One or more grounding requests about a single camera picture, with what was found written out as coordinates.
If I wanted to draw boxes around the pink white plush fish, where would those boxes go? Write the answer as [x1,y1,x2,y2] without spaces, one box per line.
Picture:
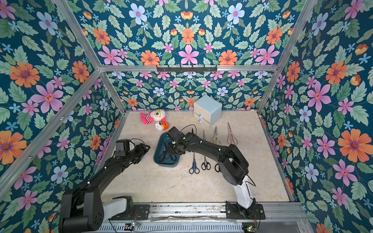
[140,109,167,125]

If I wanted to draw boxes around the large black scissors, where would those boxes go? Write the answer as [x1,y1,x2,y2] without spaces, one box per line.
[214,163,221,172]

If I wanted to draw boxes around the teal plastic storage box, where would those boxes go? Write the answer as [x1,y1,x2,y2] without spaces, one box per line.
[153,133,180,168]

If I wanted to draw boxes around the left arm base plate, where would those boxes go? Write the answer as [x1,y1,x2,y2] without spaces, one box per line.
[110,204,150,221]

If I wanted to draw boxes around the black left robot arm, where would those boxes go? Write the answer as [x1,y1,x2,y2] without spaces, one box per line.
[59,139,150,233]

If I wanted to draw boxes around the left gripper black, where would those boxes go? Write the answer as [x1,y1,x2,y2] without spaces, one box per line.
[125,142,151,163]

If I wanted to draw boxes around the black hook rail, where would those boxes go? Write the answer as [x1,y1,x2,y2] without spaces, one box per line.
[155,65,218,73]

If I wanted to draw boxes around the beige handled kitchen scissors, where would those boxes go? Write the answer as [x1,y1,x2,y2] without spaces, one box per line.
[227,122,238,145]

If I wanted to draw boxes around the black oval handle scissors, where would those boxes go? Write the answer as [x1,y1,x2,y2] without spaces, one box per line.
[158,142,177,163]

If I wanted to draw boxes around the slim black scissors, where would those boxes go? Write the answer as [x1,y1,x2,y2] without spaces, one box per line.
[201,156,211,170]

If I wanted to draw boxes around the light blue drawer cabinet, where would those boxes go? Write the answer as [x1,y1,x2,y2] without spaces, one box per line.
[193,95,222,127]

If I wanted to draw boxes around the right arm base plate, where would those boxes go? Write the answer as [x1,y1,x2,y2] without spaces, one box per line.
[225,200,266,220]

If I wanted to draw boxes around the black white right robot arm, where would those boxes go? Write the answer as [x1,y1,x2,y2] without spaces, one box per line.
[167,127,254,209]

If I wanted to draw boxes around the orange white plush toy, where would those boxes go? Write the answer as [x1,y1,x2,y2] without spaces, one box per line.
[155,121,169,131]

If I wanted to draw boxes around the white ventilation grille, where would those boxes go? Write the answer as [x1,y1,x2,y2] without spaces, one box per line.
[97,222,244,233]

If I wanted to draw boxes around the blue handled scissors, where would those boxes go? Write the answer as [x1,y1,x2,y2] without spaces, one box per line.
[188,153,200,174]

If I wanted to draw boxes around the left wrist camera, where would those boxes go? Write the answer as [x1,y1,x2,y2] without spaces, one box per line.
[114,139,131,154]

